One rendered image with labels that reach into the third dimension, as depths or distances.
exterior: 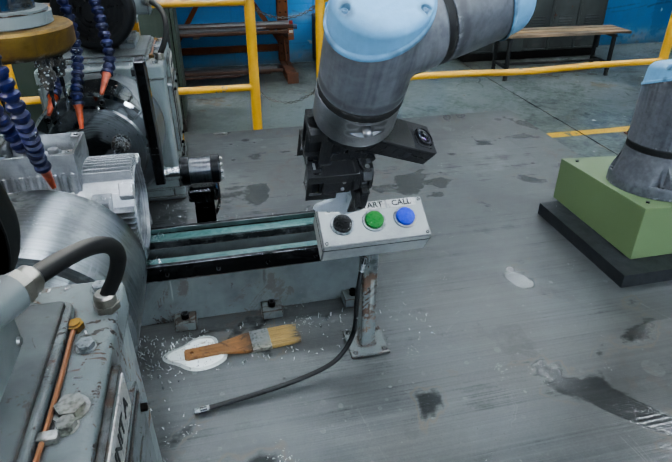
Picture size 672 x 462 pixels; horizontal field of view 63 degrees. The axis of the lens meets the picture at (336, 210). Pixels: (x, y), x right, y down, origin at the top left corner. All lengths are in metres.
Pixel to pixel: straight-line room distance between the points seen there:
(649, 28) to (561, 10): 1.66
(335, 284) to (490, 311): 0.30
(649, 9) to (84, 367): 7.72
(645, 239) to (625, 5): 6.50
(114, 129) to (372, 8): 0.82
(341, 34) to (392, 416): 0.61
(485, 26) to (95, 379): 0.45
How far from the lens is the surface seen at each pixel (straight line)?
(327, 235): 0.82
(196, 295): 1.06
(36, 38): 0.89
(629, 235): 1.31
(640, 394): 1.05
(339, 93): 0.52
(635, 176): 1.33
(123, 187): 0.96
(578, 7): 6.76
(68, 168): 0.97
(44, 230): 0.72
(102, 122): 1.21
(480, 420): 0.92
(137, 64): 1.05
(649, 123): 1.31
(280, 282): 1.06
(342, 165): 0.64
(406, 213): 0.85
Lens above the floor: 1.49
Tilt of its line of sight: 29 degrees down
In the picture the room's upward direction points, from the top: straight up
